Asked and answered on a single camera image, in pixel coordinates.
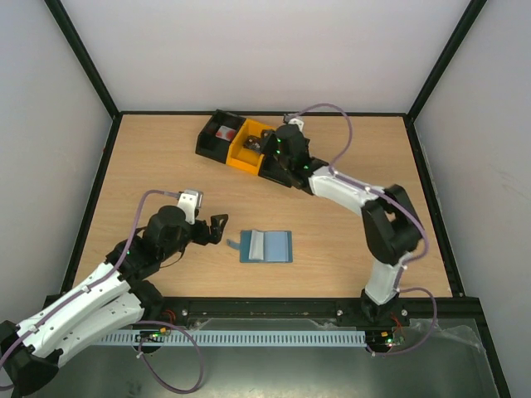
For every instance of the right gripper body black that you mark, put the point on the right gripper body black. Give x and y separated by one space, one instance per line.
268 141

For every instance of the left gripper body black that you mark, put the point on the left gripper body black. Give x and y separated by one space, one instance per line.
202 237

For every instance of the teal leather card holder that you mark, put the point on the teal leather card holder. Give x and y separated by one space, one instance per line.
260 247

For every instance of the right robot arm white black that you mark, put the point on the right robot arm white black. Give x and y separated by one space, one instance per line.
393 231

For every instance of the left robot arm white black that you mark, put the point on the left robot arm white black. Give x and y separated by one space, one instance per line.
116 294

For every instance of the dark card in yellow bin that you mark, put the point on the dark card in yellow bin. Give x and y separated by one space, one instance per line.
253 143

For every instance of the red white card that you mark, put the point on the red white card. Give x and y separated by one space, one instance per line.
226 133

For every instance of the right black storage bin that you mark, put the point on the right black storage bin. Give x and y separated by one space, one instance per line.
296 176

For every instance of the black storage bin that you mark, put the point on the black storage bin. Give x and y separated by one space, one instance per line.
296 176
208 145

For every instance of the yellow storage bin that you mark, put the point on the yellow storage bin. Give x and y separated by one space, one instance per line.
243 158

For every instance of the left black storage bin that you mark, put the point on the left black storage bin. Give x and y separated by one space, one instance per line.
208 145

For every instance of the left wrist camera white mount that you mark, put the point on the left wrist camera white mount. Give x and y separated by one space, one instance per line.
190 202

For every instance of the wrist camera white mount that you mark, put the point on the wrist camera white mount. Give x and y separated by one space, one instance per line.
294 119
190 202

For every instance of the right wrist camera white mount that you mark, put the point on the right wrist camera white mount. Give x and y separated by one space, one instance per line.
294 119

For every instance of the black mounting rail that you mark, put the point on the black mounting rail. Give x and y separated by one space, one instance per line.
344 313

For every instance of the white slotted cable duct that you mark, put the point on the white slotted cable duct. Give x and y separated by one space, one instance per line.
249 338

